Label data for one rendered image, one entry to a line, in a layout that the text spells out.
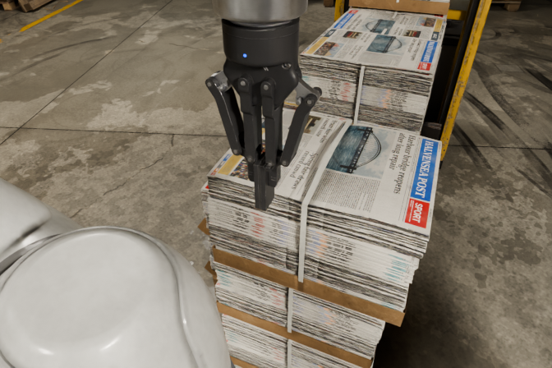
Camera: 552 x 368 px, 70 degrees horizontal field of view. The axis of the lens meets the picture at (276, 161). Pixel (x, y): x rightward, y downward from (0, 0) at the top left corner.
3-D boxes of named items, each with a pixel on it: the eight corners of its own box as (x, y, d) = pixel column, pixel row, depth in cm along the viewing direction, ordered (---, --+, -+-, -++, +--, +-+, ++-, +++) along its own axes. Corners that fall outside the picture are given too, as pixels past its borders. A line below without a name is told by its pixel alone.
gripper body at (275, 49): (315, 10, 39) (310, 94, 44) (238, 2, 42) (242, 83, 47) (288, 31, 33) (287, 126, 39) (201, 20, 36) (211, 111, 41)
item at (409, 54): (299, 57, 114) (299, 52, 113) (328, 29, 135) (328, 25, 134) (431, 77, 102) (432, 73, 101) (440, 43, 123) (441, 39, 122)
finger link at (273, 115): (273, 66, 42) (285, 68, 42) (275, 153, 49) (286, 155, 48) (258, 80, 39) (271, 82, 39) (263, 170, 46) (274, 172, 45)
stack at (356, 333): (231, 419, 132) (205, 250, 83) (327, 204, 220) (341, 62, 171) (344, 472, 120) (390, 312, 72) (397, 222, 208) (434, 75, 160)
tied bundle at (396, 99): (295, 126, 127) (297, 57, 113) (323, 89, 149) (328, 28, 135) (416, 152, 114) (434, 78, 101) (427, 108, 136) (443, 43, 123)
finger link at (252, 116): (250, 79, 39) (237, 76, 40) (251, 167, 46) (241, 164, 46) (265, 66, 42) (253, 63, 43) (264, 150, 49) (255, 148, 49)
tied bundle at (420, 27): (321, 89, 149) (326, 27, 136) (342, 62, 171) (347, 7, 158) (425, 107, 137) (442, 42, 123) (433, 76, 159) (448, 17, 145)
